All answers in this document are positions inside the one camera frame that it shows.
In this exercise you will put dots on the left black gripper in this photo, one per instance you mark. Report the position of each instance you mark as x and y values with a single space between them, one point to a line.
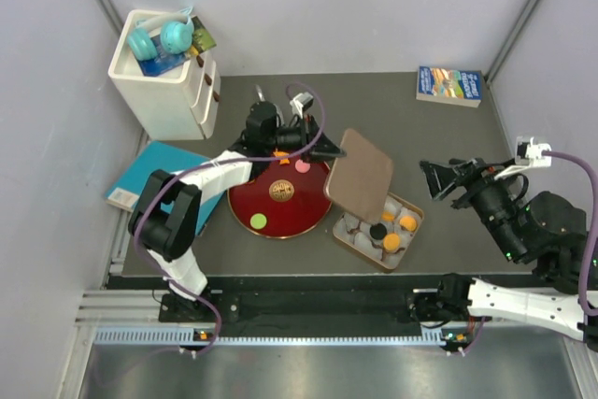
326 149

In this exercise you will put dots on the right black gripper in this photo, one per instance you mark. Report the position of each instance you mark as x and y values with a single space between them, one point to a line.
473 176

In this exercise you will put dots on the beige tin lid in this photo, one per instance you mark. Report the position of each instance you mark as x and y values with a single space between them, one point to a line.
359 182

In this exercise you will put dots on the orange round cookie top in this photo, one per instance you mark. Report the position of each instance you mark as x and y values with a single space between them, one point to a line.
409 223

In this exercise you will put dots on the orange round cookie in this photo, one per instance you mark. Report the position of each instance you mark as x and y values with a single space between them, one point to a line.
391 243
388 216
409 223

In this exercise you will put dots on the black round cookie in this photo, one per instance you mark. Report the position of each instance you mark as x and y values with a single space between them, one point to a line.
378 231

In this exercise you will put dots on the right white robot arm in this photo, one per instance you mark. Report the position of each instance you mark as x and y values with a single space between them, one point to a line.
557 240

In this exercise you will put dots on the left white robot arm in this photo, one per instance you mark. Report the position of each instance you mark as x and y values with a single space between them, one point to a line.
164 220

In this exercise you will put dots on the pink paper cookie cup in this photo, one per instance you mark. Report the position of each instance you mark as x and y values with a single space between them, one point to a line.
302 167

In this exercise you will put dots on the orange fish shaped cookie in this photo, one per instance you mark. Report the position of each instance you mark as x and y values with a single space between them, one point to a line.
282 157

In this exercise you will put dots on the round red lacquer plate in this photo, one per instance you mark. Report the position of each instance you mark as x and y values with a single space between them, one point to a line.
293 203

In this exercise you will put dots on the tin box with paper cups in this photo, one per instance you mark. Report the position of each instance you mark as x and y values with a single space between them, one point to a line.
353 234

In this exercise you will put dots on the colourful paperback book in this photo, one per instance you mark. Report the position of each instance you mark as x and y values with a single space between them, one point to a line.
448 86

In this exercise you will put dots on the green round cookie bottom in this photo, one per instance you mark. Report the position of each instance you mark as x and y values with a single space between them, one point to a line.
258 221

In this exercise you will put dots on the white drawer cabinet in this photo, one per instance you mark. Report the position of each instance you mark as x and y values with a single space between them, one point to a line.
180 104

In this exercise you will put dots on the green picture card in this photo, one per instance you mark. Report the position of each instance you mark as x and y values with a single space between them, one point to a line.
202 39

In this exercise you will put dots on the blue notebook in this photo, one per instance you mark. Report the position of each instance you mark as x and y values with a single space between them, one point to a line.
125 192

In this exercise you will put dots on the blue book on cabinet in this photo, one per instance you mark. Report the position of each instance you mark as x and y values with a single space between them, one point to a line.
162 63

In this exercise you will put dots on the teal headphones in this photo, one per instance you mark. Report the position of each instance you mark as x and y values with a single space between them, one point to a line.
175 37

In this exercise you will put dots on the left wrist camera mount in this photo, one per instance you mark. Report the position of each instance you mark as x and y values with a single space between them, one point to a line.
301 103

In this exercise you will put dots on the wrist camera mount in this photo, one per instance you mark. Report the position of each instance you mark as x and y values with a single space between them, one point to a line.
301 103
529 154

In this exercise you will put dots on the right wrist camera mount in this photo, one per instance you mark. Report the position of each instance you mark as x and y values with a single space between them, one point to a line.
529 154

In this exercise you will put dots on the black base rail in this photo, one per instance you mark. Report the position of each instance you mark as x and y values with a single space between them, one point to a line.
402 299

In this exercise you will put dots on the grey slotted cable duct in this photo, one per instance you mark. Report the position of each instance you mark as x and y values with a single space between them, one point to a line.
191 337

